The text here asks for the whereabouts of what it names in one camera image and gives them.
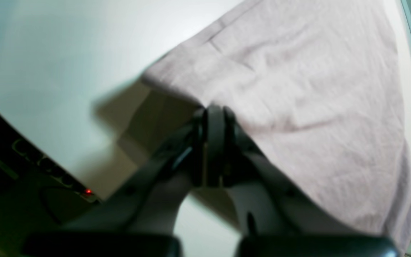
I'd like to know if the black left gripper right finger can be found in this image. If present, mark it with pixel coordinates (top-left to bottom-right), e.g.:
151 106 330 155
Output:
222 107 399 257

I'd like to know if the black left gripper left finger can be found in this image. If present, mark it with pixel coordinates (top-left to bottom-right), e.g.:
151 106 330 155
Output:
24 109 207 257

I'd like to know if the mauve t-shirt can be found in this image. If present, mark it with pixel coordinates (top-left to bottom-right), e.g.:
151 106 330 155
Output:
142 0 411 253

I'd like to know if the black power strip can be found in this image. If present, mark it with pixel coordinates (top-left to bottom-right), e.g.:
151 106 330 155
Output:
11 138 102 204

